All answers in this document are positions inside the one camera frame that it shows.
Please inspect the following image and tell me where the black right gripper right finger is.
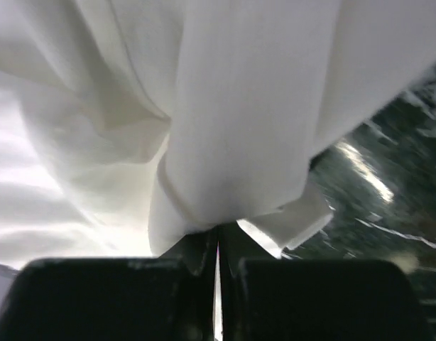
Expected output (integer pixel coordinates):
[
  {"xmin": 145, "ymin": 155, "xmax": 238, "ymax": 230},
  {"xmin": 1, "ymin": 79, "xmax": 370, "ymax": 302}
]
[{"xmin": 217, "ymin": 224, "xmax": 434, "ymax": 340}]

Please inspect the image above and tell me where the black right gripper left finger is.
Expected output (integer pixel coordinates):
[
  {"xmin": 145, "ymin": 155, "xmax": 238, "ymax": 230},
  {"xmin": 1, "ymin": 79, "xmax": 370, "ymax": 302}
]
[{"xmin": 0, "ymin": 232, "xmax": 217, "ymax": 340}]

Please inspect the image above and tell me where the white printed t-shirt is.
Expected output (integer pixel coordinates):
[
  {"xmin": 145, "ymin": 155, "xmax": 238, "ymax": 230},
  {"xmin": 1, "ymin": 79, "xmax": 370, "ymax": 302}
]
[{"xmin": 0, "ymin": 1, "xmax": 436, "ymax": 269}]

